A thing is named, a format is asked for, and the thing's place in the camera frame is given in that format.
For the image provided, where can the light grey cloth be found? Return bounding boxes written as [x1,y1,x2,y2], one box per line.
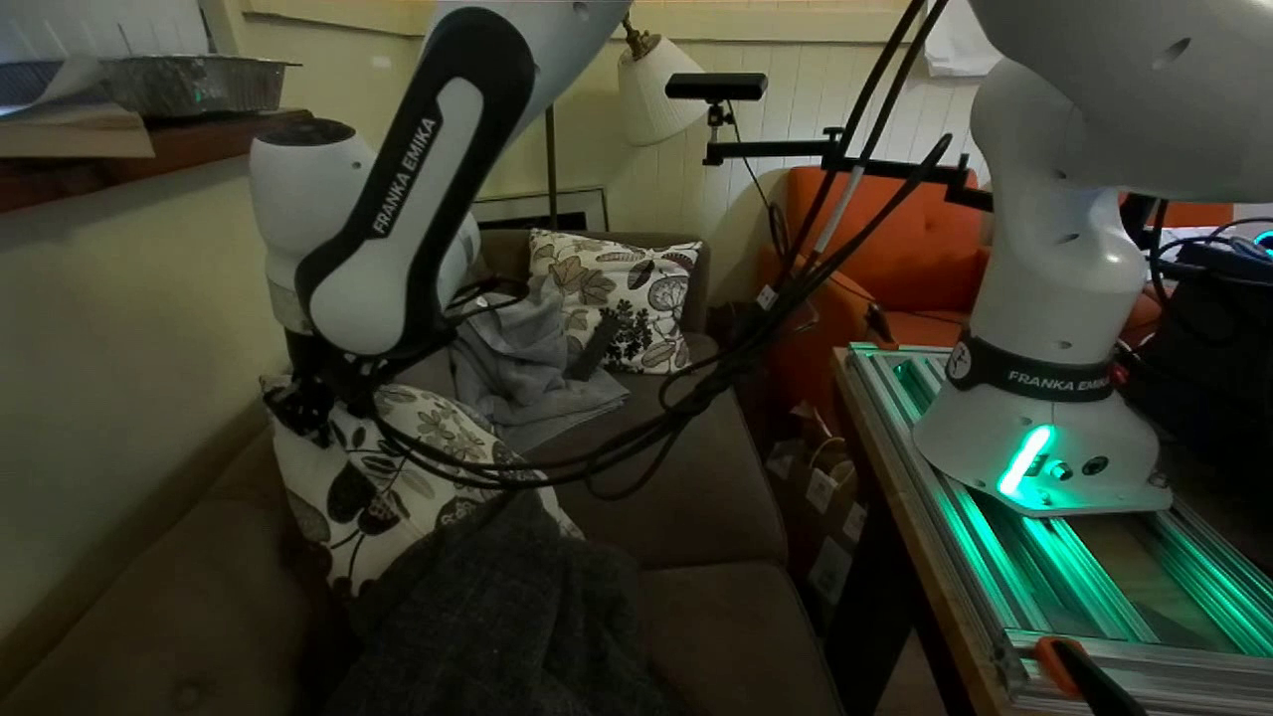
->
[445,283,635,459]

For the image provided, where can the aluminium foil tray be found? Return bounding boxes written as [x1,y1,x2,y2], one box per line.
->
[0,51,299,124]

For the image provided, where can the dark grey blanket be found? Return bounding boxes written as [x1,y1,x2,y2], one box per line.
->
[315,486,697,716]

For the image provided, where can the brown tufted sofa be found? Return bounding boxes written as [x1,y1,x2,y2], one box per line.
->
[0,229,851,716]

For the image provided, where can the black bar camera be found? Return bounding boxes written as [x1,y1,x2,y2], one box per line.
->
[661,68,771,109]

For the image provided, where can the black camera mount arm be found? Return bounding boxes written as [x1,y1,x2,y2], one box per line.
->
[700,124,1001,217]

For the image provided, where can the brown wooden shelf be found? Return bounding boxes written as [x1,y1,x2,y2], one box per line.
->
[0,109,301,217]

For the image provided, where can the white pillow brown floral print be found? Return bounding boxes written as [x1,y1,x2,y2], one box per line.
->
[526,222,709,381]

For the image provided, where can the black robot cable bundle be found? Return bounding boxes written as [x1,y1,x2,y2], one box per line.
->
[367,0,961,506]

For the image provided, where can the orange armchair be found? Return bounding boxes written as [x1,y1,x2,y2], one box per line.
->
[753,162,1241,429]

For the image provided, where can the aluminium frame robot table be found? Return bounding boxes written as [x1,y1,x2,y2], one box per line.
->
[830,340,1273,716]

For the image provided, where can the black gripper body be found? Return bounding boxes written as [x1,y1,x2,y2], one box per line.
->
[278,332,386,422]

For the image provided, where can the black electronics equipment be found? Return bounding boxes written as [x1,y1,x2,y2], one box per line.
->
[1120,221,1273,539]

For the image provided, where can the orange handled clamp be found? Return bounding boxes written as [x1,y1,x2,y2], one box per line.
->
[1030,633,1144,716]

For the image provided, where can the brass floor lamp white shade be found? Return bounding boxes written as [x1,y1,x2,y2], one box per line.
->
[539,22,717,222]

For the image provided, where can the dark picture frame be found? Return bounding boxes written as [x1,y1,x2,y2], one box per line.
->
[473,183,612,240]

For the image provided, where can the white pillow black leaf print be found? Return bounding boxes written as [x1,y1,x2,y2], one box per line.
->
[262,380,590,602]

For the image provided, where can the cardboard box with papers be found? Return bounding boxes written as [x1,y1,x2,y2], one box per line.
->
[762,402,875,618]

